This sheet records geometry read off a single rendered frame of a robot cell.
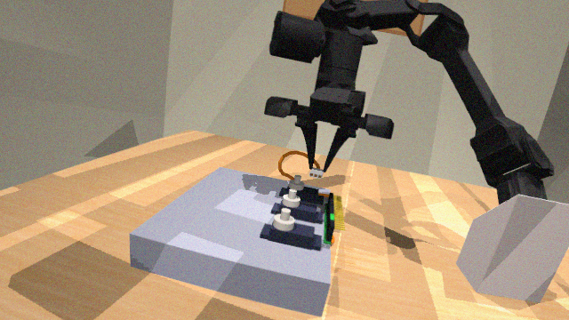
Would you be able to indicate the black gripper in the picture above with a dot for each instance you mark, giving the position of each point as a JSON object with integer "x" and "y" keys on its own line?
{"x": 330, "y": 77}

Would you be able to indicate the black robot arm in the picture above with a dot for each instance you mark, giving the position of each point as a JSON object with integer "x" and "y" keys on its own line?
{"x": 342, "y": 27}

